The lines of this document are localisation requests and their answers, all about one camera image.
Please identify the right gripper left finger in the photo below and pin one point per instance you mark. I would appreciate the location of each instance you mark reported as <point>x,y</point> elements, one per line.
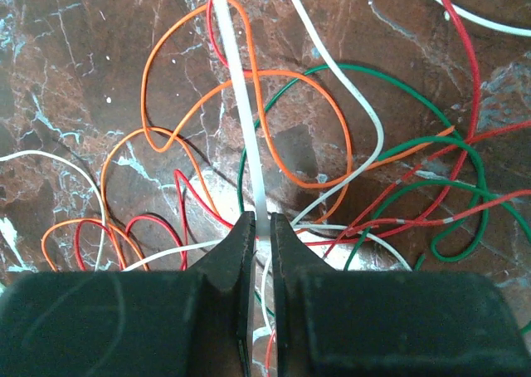
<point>191,323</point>

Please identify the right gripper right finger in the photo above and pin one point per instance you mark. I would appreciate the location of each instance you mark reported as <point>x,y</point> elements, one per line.
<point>336,323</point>

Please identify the long white zip tie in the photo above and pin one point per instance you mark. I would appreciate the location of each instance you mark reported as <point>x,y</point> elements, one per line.
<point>245,103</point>

